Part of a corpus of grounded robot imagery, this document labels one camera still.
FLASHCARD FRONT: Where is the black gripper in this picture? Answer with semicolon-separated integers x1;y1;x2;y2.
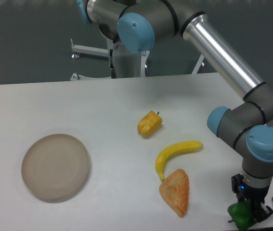
231;174;273;223

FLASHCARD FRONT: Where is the green toy pepper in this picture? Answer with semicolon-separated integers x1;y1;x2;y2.
227;201;257;231

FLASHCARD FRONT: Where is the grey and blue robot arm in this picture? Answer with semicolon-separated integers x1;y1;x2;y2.
77;0;273;230

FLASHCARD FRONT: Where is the yellow toy pepper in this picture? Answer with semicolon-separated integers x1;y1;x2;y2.
137;111;163;138

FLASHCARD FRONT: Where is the orange toy pumpkin slice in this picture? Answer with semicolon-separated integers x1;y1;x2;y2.
159;169;189;218

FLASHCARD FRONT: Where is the yellow toy banana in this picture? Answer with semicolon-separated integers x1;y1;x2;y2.
155;140;204;181

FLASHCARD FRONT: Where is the beige round plate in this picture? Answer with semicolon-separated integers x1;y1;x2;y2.
21;134;90;201

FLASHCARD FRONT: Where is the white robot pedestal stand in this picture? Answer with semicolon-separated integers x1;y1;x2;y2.
69;38;207;81

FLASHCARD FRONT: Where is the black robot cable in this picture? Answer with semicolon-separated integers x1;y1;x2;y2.
108;36;120;79

